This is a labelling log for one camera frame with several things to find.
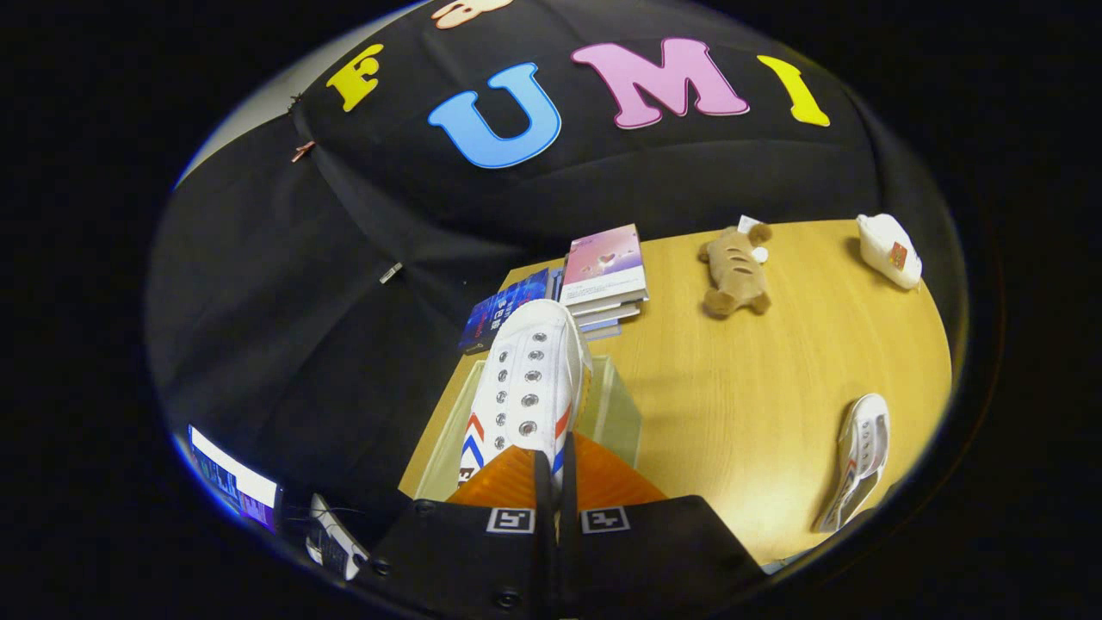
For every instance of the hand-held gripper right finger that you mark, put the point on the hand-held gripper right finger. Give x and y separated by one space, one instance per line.
654 551

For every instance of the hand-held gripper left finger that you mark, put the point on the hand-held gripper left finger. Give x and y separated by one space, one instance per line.
465 560

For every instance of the beige fabric storage box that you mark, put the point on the beige fabric storage box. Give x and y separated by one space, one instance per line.
616 413

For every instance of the white canvas shoe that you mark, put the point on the white canvas shoe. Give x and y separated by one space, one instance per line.
865 443
534 362

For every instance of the white electronic device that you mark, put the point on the white electronic device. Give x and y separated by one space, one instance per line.
336 538

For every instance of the pale blue cover book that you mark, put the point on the pale blue cover book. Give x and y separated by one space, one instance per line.
607 325

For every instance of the computer monitor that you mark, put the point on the computer monitor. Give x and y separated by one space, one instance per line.
232 478

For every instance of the dark blue cover book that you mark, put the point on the dark blue cover book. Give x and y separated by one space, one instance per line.
499 314

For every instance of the grey cover book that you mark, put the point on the grey cover book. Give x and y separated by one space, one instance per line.
616 303

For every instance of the brown plush toy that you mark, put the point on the brown plush toy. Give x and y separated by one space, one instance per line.
736 271

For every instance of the pink cover book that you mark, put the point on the pink cover book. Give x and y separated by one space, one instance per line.
603 263

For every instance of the silver clip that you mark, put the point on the silver clip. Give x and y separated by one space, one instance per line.
390 273

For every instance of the black backdrop cloth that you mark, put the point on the black backdrop cloth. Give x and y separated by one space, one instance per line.
258 301

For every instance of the white plush toy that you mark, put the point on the white plush toy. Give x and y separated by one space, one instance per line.
887 250

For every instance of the pink clip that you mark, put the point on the pink clip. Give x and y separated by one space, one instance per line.
301 151

